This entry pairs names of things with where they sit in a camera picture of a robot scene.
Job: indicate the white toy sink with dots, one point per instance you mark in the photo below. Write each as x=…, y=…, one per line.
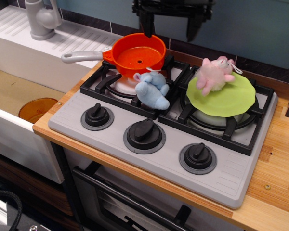
x=32, y=69

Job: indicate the orange pot grey handle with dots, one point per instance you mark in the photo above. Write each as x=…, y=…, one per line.
x=134, y=53

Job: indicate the grey toy faucet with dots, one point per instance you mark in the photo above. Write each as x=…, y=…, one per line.
x=42, y=21

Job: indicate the black right stove knob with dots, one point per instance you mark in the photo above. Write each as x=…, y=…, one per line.
x=198, y=159

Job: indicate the grey toy stove top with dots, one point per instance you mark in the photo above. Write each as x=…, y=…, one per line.
x=226, y=184

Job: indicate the pink plush toy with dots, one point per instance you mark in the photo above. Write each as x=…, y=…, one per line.
x=213, y=75

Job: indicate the black right burner grate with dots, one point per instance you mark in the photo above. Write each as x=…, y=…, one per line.
x=238, y=133

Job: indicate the black middle stove knob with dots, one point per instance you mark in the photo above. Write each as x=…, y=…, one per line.
x=144, y=137

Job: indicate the black left burner grate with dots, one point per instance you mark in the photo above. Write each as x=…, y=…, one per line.
x=109, y=86

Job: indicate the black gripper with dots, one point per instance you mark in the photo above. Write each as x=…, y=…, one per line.
x=194, y=10

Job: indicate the black stove knob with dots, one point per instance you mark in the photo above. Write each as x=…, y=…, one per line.
x=144, y=137
x=198, y=159
x=97, y=118

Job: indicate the blue plush toy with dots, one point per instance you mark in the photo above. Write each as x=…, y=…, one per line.
x=152, y=89

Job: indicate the green round cloth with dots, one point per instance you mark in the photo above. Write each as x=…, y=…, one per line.
x=233, y=99

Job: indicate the toy oven door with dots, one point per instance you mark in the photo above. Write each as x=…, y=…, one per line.
x=121, y=203

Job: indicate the black left stove knob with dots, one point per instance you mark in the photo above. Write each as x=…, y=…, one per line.
x=97, y=118

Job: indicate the black burner grate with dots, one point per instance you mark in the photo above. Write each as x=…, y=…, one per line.
x=109, y=86
x=238, y=133

